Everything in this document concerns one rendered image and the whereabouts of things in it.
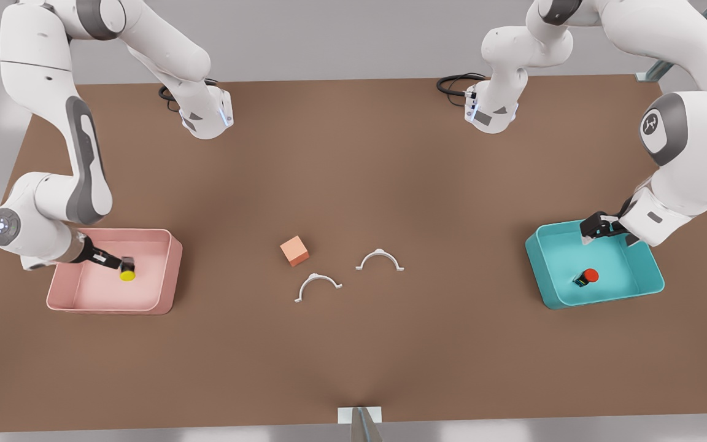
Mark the pink storage box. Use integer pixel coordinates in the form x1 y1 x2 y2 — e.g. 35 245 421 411
45 228 184 316

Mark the blue storage box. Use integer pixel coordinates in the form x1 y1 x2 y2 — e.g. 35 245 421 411
525 220 665 310

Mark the orange cube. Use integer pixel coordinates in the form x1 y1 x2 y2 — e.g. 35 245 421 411
280 235 310 268

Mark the white arched clip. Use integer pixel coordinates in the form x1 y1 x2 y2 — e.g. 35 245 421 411
294 273 343 303
355 249 405 272

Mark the black cable loop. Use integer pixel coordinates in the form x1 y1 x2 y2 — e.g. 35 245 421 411
158 78 220 113
436 73 490 109

